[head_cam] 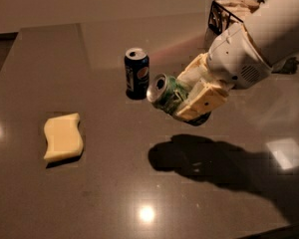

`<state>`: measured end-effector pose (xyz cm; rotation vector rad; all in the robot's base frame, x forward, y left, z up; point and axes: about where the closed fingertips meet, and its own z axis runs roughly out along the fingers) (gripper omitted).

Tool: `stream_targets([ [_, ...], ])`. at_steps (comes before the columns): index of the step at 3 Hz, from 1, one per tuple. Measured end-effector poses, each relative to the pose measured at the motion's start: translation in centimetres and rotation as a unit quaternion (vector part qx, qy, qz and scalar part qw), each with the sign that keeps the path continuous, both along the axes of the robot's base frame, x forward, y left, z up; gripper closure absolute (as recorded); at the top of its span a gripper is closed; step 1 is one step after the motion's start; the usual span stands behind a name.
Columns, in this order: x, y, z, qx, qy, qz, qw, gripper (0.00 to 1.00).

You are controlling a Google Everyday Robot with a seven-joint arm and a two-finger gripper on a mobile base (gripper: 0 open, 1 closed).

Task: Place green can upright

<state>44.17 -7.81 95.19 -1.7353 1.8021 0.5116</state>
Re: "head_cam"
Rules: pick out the green soda can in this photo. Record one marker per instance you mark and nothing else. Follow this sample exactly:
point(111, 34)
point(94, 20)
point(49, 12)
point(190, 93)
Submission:
point(166, 93)

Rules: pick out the yellow sponge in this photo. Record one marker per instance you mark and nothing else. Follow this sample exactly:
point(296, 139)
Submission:
point(63, 138)

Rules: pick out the black wire napkin basket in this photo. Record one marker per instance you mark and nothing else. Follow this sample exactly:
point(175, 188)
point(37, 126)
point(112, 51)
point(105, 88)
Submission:
point(224, 13)

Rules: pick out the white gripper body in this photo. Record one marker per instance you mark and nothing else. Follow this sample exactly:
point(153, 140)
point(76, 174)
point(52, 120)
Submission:
point(235, 60)

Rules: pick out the blue Pepsi can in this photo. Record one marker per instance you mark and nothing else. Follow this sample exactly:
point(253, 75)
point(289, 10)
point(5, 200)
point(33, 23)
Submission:
point(137, 65)

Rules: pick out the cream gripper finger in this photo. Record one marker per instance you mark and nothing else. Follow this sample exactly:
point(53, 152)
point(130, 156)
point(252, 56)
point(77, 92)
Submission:
point(196, 70)
point(202, 99)

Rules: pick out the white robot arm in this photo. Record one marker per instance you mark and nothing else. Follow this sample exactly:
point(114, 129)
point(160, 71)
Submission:
point(273, 30)

